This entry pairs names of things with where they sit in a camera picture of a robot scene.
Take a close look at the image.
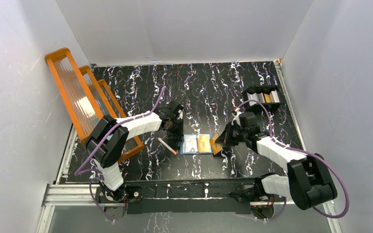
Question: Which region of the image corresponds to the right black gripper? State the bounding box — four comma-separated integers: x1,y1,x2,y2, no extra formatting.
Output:
215,121,248,146

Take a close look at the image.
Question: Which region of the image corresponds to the blue leather card holder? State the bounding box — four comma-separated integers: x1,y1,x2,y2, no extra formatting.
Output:
180,134,213,155

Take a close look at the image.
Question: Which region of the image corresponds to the white credit card stack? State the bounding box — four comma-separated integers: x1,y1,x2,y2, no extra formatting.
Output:
247,93,259,106

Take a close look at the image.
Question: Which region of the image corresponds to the orange credit card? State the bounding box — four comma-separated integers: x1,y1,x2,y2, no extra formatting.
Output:
197,134,211,153

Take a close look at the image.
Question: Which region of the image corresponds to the black card box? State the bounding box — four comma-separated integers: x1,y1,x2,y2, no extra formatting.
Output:
242,85,285,113

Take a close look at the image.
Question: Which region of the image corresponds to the gold credit card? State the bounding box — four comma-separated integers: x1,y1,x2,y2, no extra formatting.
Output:
210,134,223,157
263,93,271,103

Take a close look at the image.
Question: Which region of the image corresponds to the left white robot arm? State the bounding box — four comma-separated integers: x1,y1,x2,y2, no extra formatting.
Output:
85,101,184,202

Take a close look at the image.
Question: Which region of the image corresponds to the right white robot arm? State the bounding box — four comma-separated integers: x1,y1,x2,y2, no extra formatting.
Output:
215,112,338,210

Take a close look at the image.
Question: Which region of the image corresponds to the rear white card stack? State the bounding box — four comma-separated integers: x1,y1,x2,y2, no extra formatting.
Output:
269,90,280,103

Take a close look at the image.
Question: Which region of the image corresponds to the white pink pen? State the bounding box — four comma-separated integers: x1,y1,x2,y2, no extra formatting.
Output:
157,137,177,155

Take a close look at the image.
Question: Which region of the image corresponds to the orange tiered organizer rack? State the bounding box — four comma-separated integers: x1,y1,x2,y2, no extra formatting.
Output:
45,48,127,144

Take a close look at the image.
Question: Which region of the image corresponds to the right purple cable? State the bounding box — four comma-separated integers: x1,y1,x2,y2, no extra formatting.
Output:
233,99,351,222

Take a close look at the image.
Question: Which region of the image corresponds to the purple cable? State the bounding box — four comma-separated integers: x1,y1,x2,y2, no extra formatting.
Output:
74,86,168,222
233,99,351,222

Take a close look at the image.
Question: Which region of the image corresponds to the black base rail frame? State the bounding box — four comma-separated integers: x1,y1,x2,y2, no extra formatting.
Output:
41,177,335,222

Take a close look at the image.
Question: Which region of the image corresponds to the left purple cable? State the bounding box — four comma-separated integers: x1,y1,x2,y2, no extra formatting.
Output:
74,86,168,222

